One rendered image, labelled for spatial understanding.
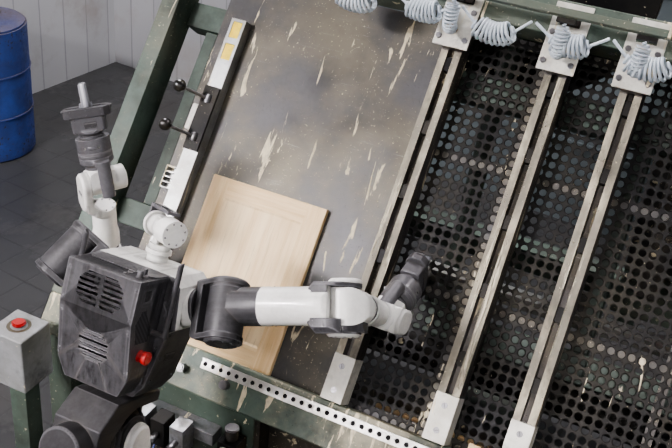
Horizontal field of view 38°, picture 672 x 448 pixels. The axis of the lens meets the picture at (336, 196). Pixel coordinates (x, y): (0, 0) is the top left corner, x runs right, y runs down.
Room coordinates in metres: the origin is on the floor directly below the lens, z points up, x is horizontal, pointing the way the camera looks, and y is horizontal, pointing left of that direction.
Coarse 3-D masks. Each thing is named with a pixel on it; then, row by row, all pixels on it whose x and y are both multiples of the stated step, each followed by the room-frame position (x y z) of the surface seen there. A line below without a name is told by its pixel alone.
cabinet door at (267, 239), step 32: (224, 192) 2.51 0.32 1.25; (256, 192) 2.49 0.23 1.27; (224, 224) 2.45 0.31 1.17; (256, 224) 2.43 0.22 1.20; (288, 224) 2.41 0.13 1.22; (320, 224) 2.38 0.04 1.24; (192, 256) 2.41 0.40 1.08; (224, 256) 2.39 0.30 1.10; (256, 256) 2.37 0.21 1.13; (288, 256) 2.35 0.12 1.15; (224, 352) 2.21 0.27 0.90; (256, 352) 2.19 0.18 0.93
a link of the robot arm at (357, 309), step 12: (336, 288) 1.82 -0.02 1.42; (348, 288) 1.82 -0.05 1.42; (336, 300) 1.80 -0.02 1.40; (348, 300) 1.80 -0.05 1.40; (360, 300) 1.81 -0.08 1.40; (372, 300) 1.84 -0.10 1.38; (336, 312) 1.79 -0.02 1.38; (348, 312) 1.78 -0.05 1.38; (360, 312) 1.80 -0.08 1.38; (372, 312) 1.82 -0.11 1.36; (384, 312) 1.89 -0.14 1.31; (348, 324) 1.77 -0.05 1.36; (360, 324) 1.78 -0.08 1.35; (372, 324) 1.85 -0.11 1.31
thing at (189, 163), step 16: (240, 32) 2.80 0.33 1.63; (240, 48) 2.80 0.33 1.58; (224, 64) 2.75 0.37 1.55; (224, 80) 2.72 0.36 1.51; (224, 96) 2.72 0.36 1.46; (208, 128) 2.64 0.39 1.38; (192, 160) 2.58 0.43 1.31; (176, 176) 2.56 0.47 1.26; (192, 176) 2.57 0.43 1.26; (176, 192) 2.53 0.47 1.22; (176, 208) 2.50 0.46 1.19
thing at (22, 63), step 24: (0, 24) 5.00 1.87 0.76; (24, 24) 5.06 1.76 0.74; (0, 48) 4.86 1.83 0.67; (24, 48) 5.02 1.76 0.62; (0, 72) 4.85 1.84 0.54; (24, 72) 4.98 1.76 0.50; (0, 96) 4.85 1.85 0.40; (24, 96) 4.98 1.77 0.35; (0, 120) 4.84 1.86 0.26; (24, 120) 4.96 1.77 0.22; (0, 144) 4.83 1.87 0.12; (24, 144) 4.95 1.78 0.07
